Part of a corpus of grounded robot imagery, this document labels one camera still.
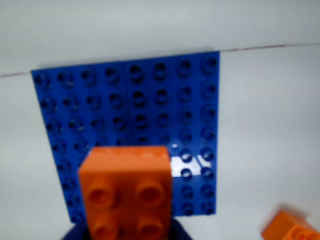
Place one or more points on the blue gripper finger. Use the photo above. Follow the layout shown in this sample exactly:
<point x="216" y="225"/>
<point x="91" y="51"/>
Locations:
<point x="181" y="232"/>
<point x="78" y="233"/>

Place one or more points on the orange 2x4 brick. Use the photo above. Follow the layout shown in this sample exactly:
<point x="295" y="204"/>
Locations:
<point x="125" y="180"/>

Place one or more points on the orange 2x2 brick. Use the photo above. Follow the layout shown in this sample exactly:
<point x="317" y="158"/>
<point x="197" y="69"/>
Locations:
<point x="287" y="227"/>

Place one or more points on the white foam board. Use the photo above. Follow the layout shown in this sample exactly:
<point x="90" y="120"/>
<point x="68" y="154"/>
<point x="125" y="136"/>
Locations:
<point x="262" y="137"/>
<point x="150" y="25"/>

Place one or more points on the blue 8x8 baseplate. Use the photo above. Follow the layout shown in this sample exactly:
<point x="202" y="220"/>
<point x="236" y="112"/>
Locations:
<point x="100" y="105"/>

